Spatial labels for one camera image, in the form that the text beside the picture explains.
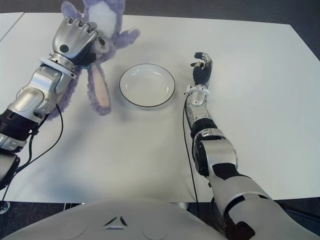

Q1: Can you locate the purple plush bunny doll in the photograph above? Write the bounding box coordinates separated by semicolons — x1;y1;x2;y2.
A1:
50;0;142;121

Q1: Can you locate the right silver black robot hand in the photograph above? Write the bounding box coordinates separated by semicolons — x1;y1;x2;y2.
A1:
189;51;214;87

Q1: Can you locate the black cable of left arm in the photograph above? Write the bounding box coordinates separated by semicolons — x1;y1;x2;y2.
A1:
0;101;64;201

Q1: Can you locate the right wrist white mount ring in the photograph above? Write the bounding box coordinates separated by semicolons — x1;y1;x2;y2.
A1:
183;84;211;97

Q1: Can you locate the white plate with black rim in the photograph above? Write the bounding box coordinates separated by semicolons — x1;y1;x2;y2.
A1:
118;63;177;110

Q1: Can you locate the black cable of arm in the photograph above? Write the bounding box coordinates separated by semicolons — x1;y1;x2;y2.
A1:
182;96;200;204
0;101;64;201

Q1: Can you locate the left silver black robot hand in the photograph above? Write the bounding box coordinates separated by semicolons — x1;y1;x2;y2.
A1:
50;16;99;67

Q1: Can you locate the wrist white mount ring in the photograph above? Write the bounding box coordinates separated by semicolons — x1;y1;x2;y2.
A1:
183;84;211;97
38;56;77;80

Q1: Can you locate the metal ring fitting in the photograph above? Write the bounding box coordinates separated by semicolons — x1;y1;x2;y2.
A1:
0;200;11;214

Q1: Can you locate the silver table foot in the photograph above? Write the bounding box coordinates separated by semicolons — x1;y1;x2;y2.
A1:
171;201;190;210

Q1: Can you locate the grey robot torso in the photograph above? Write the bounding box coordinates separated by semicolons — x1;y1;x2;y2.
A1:
0;196;226;240

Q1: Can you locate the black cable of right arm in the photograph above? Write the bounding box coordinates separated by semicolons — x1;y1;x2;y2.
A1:
182;96;200;204

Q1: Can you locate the left wrist white mount ring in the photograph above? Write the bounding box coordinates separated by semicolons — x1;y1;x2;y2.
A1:
38;56;77;80

